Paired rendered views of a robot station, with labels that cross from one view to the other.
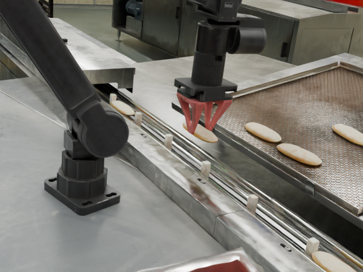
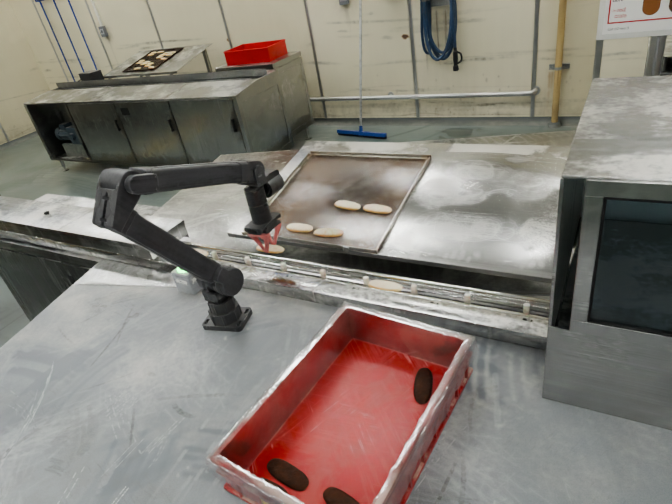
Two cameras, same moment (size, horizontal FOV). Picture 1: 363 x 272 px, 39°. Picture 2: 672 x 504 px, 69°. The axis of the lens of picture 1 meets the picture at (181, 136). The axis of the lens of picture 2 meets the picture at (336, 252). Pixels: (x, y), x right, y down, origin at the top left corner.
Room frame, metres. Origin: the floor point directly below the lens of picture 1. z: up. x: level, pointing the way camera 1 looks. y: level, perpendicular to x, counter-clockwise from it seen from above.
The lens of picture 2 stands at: (-0.35, 0.26, 1.64)
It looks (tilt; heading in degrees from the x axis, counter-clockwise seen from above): 31 degrees down; 338
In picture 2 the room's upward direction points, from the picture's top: 11 degrees counter-clockwise
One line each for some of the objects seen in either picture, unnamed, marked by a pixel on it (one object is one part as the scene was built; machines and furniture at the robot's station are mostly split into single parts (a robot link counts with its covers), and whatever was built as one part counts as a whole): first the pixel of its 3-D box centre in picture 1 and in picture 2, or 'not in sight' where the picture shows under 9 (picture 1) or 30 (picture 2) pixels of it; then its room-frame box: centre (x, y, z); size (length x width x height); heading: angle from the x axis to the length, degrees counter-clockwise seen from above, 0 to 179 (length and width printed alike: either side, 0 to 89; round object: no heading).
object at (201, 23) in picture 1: (215, 38); (256, 194); (0.90, -0.04, 1.10); 0.07 x 0.06 x 0.07; 120
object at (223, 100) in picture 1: (205, 108); (267, 234); (0.90, -0.04, 0.97); 0.07 x 0.07 x 0.09; 34
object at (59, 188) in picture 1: (82, 174); (224, 309); (0.78, 0.16, 0.86); 0.12 x 0.09 x 0.08; 48
